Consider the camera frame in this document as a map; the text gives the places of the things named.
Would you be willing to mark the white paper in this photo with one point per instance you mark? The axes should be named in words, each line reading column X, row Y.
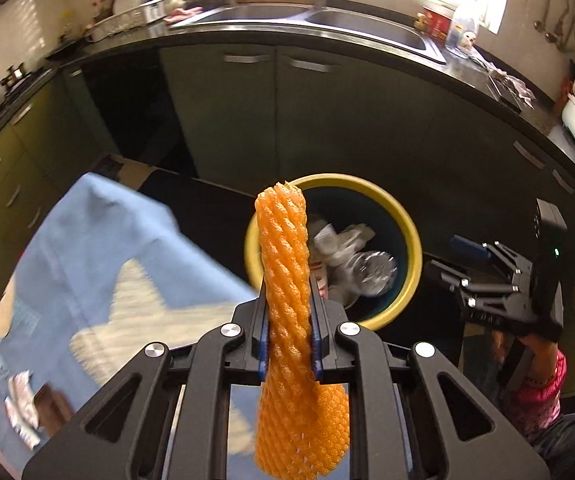
column 335, row 248

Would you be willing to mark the blue star tablecloth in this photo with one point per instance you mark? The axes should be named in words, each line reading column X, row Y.
column 107, row 272

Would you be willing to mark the white dish rack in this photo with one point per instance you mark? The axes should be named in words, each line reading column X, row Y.
column 142, row 15

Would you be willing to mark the aluminium foil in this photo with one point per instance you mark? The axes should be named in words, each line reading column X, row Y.
column 371, row 274

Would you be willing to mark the orange foam fruit net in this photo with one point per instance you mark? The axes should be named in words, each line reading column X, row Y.
column 302, row 425

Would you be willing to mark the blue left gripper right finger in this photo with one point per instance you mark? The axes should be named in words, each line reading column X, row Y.
column 316, row 339

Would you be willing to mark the dark bin with yellow rim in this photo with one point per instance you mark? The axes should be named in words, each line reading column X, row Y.
column 344, row 200

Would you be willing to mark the steel double sink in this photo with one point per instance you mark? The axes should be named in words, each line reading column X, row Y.
column 359, row 25

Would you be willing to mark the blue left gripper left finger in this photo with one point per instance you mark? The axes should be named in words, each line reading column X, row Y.
column 263, row 345

